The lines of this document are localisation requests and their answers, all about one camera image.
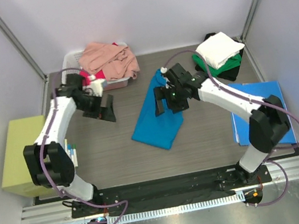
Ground blue t shirt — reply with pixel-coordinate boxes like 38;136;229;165
131;69;184;150

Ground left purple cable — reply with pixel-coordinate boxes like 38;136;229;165
25;62;133;224

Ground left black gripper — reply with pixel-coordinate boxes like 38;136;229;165
75;88;117;127

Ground aluminium rail frame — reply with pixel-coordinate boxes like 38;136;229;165
20;156;299;224

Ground purple cable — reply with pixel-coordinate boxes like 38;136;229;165
161;32;299;219
25;62;133;224

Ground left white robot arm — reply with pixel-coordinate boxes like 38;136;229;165
23;73;116;216

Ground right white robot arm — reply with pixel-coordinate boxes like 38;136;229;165
153;63;291;185

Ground white folded t shirt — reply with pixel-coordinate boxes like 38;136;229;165
196;32;245;69

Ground green folded t shirt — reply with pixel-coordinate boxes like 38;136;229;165
191;45;245;83

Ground blue folder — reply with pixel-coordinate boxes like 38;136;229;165
228;81;297;146

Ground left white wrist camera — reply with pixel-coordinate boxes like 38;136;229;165
87;75;107;97

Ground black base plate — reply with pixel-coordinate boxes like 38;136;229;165
61;164;277;224

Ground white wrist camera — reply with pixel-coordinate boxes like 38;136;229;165
87;75;107;97
159;65;175;89

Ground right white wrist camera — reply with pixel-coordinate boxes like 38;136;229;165
159;65;175;89

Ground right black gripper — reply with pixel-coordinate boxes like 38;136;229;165
152;81;190;117

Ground white plastic basket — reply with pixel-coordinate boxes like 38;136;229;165
61;50;130;91

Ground yellow green box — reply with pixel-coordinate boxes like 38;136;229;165
1;115;55;198

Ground pink t shirt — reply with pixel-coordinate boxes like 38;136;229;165
78;42;140;81

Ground white marker pens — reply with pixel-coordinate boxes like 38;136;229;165
64;138;79;168

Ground white slotted cable duct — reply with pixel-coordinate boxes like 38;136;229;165
63;191;245;224

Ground red t shirt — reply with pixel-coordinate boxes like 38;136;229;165
79;43;123;85

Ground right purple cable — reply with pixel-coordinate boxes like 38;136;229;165
161;32;299;219

